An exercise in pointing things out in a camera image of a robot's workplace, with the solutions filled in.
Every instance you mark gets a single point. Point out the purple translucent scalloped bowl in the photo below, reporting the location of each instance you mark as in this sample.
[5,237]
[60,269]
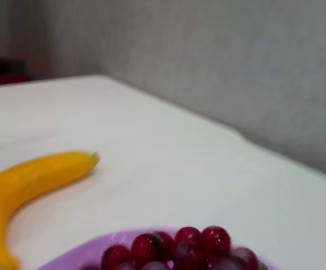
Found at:
[76,253]

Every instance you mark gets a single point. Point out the yellow plastic banana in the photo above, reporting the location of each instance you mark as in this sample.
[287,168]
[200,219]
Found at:
[25,180]

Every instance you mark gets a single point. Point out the red purple grape bunch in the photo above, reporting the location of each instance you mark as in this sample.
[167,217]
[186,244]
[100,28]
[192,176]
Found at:
[188,239]

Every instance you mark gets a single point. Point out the red and black background object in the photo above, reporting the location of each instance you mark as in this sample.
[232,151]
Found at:
[0,78]

